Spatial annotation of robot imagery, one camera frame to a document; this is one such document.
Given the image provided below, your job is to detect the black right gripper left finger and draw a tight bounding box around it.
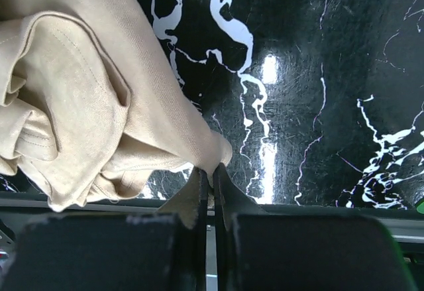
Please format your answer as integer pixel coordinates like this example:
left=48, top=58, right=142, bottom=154
left=1, top=168, right=208, bottom=290

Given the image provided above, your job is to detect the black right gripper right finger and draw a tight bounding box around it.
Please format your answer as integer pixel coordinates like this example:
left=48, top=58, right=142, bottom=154
left=213, top=165, right=417, bottom=290

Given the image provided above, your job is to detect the beige t shirt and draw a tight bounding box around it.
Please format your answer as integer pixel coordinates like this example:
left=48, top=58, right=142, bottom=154
left=1, top=0, right=233, bottom=212

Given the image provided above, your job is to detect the green plastic folder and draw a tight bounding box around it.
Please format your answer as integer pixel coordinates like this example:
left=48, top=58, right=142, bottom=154
left=415, top=198, right=424, bottom=215

